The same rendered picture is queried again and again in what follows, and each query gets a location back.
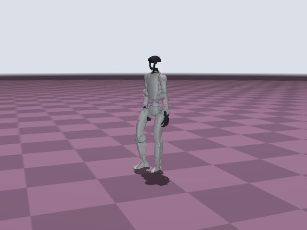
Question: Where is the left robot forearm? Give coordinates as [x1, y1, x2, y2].
[162, 93, 170, 115]

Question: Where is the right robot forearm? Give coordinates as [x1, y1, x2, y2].
[143, 94, 149, 108]

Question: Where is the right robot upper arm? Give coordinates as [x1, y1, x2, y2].
[143, 74, 148, 95]

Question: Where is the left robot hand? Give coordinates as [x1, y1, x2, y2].
[161, 111, 169, 127]

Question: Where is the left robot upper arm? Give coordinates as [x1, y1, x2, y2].
[158, 74, 167, 99]

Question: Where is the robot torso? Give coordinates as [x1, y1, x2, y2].
[146, 70, 163, 116]

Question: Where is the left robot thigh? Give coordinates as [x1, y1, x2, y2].
[153, 110, 165, 145]

